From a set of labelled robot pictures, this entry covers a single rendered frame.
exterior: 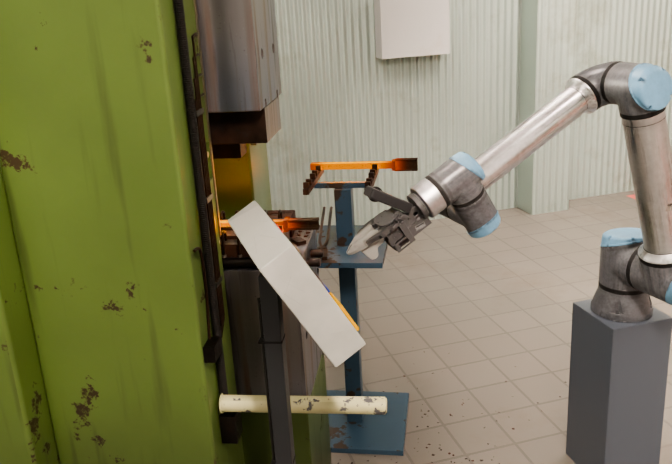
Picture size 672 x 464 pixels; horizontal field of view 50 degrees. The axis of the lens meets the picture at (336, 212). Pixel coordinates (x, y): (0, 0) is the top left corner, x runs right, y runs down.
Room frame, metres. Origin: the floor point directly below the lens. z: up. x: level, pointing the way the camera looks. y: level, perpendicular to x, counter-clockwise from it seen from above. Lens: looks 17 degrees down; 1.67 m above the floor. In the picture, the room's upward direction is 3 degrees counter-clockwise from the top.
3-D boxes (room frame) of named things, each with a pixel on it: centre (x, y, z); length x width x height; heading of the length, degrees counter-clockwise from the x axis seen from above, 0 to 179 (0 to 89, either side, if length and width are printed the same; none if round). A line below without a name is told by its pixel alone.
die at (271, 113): (2.04, 0.37, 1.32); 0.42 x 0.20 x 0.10; 82
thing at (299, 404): (1.66, 0.12, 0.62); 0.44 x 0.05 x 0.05; 82
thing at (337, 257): (2.49, -0.03, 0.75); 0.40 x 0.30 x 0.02; 170
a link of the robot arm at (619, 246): (2.14, -0.92, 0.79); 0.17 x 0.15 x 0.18; 23
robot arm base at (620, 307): (2.15, -0.91, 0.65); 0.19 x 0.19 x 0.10
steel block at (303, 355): (2.10, 0.37, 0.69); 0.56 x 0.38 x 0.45; 82
